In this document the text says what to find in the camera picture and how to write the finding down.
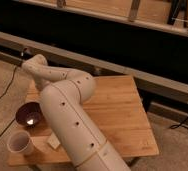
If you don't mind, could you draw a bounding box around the black cable on floor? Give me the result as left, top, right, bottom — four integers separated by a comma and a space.
0, 48, 28, 152

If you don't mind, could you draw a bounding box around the dark brown bowl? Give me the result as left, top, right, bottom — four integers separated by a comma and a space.
15, 102, 43, 126

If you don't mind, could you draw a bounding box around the black cable at right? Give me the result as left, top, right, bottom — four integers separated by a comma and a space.
168, 101, 188, 146

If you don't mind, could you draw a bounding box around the beige sponge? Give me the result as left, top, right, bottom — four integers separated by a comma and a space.
47, 134, 60, 149

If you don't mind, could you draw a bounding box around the wooden table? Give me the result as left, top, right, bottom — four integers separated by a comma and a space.
8, 76, 159, 166

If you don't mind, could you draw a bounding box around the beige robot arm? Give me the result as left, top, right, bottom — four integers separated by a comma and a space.
22, 54, 131, 171

